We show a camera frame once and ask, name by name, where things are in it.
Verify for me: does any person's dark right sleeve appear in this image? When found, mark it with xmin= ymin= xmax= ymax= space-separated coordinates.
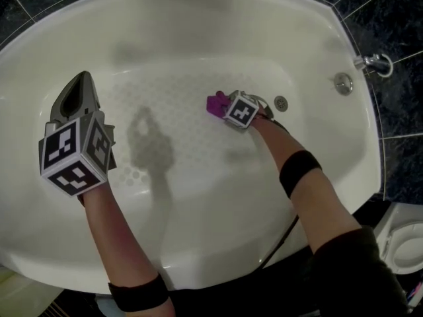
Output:
xmin=310 ymin=226 xmax=409 ymax=317

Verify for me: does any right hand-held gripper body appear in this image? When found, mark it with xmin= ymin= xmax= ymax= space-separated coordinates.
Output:
xmin=223 ymin=89 xmax=276 ymax=131

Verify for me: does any white toilet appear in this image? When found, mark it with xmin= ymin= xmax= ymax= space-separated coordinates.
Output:
xmin=373 ymin=201 xmax=423 ymax=277

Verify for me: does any chrome tub overflow plate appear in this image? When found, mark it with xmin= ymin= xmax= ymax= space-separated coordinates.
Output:
xmin=333 ymin=71 xmax=354 ymax=96

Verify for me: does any chrome tub spout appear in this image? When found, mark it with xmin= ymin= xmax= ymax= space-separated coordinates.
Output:
xmin=354 ymin=52 xmax=395 ymax=79

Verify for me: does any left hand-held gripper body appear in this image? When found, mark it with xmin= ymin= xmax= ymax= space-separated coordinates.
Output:
xmin=38 ymin=110 xmax=118 ymax=199

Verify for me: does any round tub drain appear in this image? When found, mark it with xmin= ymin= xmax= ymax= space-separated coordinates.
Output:
xmin=274 ymin=94 xmax=289 ymax=112

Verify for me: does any black cable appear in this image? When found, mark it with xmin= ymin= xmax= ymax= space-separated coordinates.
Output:
xmin=257 ymin=214 xmax=300 ymax=271

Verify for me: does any person's right forearm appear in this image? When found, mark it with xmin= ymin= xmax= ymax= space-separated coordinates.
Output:
xmin=249 ymin=118 xmax=363 ymax=256

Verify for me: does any person's left forearm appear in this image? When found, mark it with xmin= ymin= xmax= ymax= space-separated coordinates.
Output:
xmin=77 ymin=184 xmax=175 ymax=317

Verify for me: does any white bathtub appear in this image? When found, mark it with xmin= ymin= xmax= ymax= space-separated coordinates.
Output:
xmin=0 ymin=0 xmax=385 ymax=295

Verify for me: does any purple cleaning cloth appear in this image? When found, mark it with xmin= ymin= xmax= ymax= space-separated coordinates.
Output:
xmin=206 ymin=90 xmax=231 ymax=119

